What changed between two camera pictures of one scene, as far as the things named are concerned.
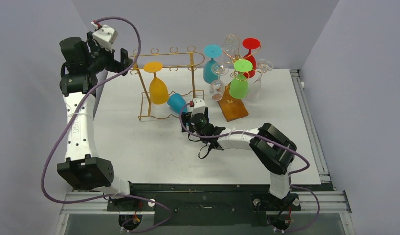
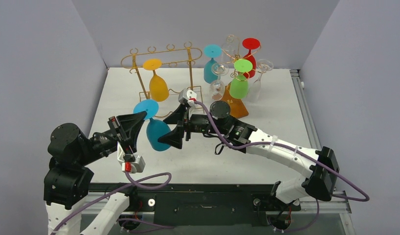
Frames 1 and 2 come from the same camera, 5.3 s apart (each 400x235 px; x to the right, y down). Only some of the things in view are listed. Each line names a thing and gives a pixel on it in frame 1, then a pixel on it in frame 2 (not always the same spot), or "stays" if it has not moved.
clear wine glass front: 217,88 stays
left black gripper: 114,65 → 130,124
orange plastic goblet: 158,90 stays
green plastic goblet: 238,85 stays
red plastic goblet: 251,43 stays
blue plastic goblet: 176,102 → 155,129
